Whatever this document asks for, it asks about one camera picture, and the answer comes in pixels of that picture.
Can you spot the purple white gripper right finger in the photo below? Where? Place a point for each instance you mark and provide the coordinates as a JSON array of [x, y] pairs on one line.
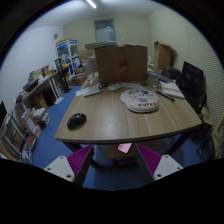
[[155, 165]]

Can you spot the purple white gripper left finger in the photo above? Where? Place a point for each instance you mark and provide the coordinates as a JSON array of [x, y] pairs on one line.
[[74, 167]]

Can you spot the black computer mouse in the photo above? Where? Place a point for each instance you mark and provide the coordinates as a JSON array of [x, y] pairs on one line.
[[76, 120]]

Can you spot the pink cartoon mouse pad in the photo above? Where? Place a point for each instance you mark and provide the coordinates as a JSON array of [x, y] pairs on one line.
[[140, 101]]

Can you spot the low shelf with books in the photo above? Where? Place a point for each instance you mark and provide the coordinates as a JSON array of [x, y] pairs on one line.
[[17, 143]]

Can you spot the wooden table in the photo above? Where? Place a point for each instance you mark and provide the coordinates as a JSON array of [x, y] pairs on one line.
[[109, 121]]

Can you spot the black pen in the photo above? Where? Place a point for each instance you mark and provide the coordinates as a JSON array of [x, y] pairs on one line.
[[165, 95]]

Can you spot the open white notebook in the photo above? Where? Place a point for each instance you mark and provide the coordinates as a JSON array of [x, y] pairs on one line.
[[171, 89]]

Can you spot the side desk with clutter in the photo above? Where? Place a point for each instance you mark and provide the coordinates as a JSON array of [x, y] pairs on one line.
[[50, 79]]

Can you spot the small black object on table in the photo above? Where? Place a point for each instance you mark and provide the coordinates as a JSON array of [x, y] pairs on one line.
[[103, 85]]

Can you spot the cardboard box on floor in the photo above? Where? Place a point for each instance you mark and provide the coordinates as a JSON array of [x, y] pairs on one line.
[[78, 79]]

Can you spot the black office chair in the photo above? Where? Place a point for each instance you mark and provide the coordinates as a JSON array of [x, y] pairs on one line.
[[192, 86]]

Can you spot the white remote control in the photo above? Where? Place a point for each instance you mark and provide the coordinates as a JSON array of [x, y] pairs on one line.
[[115, 87]]

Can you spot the large brown cardboard box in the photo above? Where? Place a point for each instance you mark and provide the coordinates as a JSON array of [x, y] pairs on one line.
[[121, 63]]

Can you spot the cardboard box at back right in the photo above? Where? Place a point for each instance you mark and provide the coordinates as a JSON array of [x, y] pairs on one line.
[[162, 54]]

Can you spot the blue white claw machine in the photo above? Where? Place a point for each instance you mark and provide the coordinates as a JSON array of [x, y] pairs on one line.
[[68, 52]]

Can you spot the window with blind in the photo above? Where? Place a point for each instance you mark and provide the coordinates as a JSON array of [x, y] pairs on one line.
[[105, 30]]

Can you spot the ceiling tube light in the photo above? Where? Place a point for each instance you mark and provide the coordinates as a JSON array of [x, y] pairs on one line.
[[90, 2]]

